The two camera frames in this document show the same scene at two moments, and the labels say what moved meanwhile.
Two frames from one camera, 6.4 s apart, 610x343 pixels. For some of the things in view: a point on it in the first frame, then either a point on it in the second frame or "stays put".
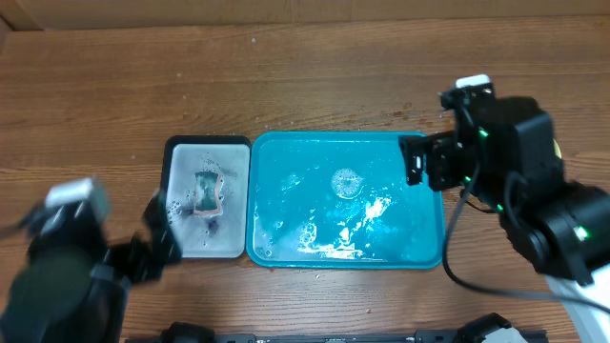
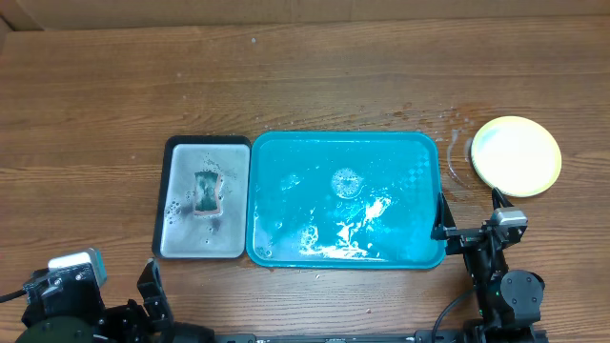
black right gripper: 437,162 -> 472,236
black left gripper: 152,262 -> 129,316
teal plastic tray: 320,199 stays put
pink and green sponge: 208,187 stays put
